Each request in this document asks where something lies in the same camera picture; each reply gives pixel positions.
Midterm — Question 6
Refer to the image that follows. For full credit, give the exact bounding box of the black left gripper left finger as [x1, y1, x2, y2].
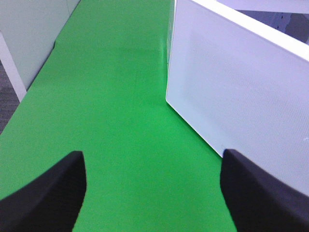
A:
[0, 151, 86, 232]

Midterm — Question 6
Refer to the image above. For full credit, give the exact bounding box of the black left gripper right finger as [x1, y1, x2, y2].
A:
[220, 149, 309, 232]

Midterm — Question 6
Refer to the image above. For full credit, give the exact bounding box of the white microwave door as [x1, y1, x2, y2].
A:
[166, 0, 309, 194]

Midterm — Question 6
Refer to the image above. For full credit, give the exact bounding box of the white panel left table edge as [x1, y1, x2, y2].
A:
[0, 0, 79, 101]

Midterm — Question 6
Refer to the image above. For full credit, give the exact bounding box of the white microwave oven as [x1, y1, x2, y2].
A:
[219, 0, 309, 44]

